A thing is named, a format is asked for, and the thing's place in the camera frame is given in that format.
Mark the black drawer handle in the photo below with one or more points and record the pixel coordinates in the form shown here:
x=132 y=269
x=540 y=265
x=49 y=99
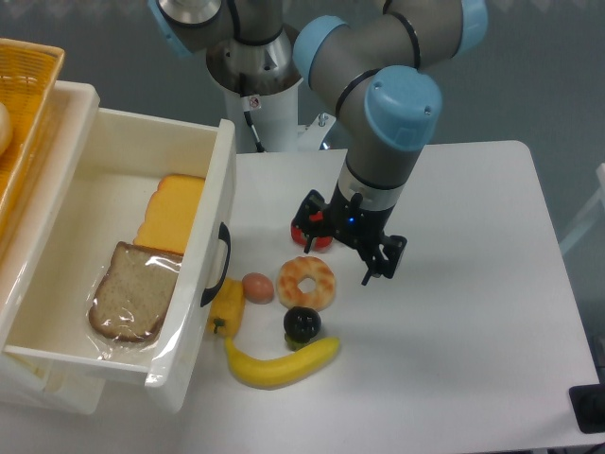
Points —
x=220 y=266

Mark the yellow banana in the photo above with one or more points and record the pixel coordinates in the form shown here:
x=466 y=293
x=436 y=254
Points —
x=279 y=372

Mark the yellow woven basket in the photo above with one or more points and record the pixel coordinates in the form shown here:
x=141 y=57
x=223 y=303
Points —
x=29 y=72

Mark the white plastic drawer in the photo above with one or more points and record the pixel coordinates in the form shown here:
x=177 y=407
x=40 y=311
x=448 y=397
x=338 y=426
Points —
x=124 y=157

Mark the glazed bagel donut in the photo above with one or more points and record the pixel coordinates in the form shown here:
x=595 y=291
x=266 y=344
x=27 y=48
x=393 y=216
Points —
x=306 y=281

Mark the red toy fruit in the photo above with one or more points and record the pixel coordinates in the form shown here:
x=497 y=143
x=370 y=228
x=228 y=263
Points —
x=318 y=243

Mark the yellow bell pepper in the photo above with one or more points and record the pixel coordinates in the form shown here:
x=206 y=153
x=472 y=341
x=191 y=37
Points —
x=227 y=310

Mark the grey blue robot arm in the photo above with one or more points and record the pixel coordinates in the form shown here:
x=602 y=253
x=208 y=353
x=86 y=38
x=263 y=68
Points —
x=371 y=79

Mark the brown egg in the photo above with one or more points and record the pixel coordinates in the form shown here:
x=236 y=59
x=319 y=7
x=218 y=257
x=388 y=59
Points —
x=258 y=288

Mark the orange toast slice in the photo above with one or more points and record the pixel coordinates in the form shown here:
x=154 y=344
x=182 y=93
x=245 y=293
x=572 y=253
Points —
x=170 y=214

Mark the white drawer cabinet frame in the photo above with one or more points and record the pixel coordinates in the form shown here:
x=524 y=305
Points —
x=68 y=117

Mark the brown bread slice in wrap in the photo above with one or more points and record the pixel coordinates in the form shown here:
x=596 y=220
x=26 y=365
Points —
x=132 y=299

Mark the black device at edge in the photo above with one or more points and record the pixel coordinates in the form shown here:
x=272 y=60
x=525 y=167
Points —
x=588 y=406

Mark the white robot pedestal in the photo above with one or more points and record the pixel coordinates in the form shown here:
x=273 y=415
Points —
x=260 y=85

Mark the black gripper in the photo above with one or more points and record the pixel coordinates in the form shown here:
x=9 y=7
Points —
x=348 y=221

